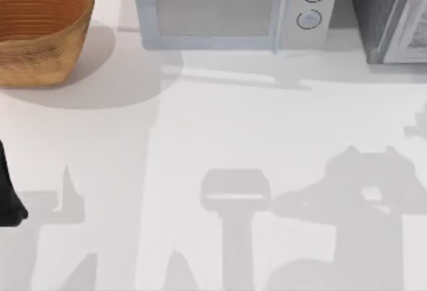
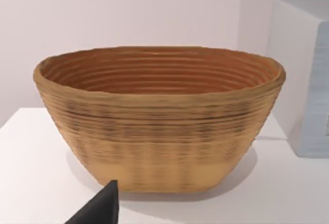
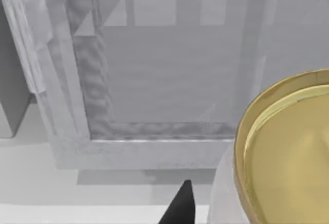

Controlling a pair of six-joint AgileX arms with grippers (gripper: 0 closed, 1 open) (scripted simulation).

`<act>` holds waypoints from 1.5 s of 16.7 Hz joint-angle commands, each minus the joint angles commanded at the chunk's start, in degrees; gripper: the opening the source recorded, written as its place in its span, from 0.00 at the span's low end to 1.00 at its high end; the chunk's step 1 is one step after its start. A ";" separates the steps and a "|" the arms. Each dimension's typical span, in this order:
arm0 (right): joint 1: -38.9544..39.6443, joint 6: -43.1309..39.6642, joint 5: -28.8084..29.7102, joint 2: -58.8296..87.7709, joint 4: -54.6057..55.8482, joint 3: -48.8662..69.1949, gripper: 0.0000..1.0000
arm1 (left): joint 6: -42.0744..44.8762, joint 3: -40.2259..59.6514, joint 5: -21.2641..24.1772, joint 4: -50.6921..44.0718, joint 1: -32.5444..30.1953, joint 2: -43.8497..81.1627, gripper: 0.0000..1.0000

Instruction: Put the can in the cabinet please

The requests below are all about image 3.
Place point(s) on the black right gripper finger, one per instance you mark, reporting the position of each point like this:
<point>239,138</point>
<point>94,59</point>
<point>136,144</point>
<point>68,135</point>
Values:
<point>183,207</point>

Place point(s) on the gold and white round cup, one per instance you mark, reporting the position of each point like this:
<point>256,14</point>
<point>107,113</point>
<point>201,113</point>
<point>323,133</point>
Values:
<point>288,157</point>

